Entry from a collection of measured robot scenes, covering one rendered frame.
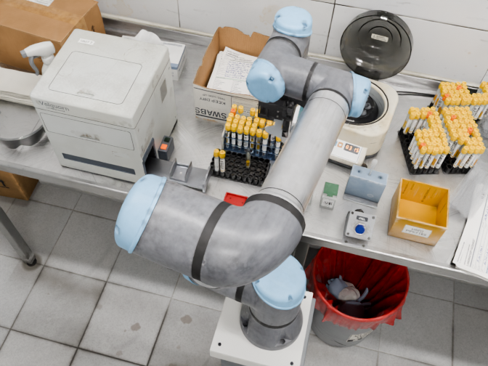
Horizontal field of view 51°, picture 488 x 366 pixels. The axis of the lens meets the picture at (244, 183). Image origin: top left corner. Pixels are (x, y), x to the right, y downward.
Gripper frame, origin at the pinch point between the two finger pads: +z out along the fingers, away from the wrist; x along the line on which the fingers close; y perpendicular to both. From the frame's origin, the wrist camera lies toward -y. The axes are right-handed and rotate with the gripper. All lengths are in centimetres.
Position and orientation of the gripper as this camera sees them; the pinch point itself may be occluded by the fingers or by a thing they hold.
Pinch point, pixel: (287, 136)
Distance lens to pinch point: 126.3
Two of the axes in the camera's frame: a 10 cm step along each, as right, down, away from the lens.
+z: -0.3, 5.7, 8.2
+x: -2.6, 7.9, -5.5
